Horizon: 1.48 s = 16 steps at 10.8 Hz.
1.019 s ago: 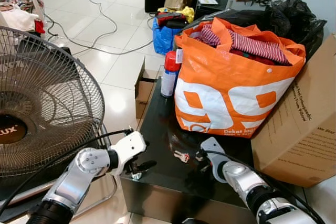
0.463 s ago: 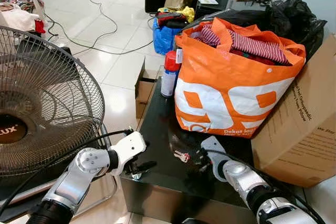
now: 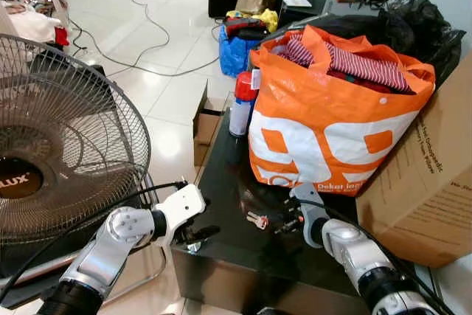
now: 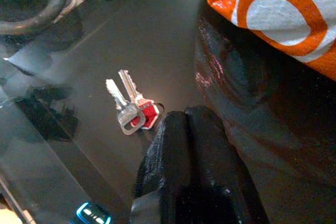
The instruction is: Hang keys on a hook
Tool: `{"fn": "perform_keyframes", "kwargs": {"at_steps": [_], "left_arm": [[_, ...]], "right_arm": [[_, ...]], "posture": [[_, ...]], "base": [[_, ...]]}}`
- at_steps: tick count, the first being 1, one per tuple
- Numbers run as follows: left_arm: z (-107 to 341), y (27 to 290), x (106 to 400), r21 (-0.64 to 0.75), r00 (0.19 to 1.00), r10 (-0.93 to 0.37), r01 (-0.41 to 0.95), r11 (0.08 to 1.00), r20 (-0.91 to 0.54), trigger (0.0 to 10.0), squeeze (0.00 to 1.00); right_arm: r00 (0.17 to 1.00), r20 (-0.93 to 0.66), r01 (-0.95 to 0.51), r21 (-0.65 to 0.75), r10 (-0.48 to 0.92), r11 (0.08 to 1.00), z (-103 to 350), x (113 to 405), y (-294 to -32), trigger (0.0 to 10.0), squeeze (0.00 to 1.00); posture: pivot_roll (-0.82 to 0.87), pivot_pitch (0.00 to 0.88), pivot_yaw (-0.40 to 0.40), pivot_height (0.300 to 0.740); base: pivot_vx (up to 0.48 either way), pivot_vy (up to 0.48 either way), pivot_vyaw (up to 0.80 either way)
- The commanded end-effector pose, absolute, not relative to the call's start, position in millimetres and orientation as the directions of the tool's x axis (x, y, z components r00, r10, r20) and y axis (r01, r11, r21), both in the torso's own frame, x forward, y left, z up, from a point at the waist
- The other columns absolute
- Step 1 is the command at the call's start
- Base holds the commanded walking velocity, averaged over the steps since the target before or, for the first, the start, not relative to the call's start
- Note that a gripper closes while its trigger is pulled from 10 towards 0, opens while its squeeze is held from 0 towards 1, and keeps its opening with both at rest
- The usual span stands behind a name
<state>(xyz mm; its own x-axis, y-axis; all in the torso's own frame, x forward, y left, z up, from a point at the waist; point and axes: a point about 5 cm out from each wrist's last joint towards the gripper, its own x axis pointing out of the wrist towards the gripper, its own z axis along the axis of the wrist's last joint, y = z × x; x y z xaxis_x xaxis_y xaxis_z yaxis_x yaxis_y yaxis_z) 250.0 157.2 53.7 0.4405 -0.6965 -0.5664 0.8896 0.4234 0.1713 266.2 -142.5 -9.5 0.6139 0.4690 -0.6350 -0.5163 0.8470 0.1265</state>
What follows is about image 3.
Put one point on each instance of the black glossy low table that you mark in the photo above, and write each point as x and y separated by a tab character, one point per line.
236	256

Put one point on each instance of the small open cardboard box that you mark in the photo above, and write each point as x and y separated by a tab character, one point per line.
205	127

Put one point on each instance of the orange and white shopping bag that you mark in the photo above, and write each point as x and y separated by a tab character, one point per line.
324	134

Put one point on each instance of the white spray can red cap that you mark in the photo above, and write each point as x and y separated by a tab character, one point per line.
240	108

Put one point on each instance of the large brown cardboard box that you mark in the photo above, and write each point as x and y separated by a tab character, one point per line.
428	197

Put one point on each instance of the blue plastic bag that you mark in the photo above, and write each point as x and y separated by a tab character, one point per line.
232	53

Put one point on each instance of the grey metal grille fan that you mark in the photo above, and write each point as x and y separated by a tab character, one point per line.
66	130

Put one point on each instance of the red white striped clothing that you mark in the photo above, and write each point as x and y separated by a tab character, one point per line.
369	68

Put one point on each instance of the yellow cloth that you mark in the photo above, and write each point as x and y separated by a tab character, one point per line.
265	18

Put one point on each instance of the small red item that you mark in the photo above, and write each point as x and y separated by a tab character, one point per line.
62	36

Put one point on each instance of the black plastic rubbish bag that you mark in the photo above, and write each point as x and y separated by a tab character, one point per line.
417	31

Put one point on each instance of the white cloth pile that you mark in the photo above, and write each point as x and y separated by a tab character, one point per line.
29	26

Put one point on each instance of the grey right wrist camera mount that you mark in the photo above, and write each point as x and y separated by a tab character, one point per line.
310	208

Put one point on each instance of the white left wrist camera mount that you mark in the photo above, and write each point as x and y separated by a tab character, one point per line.
181	204

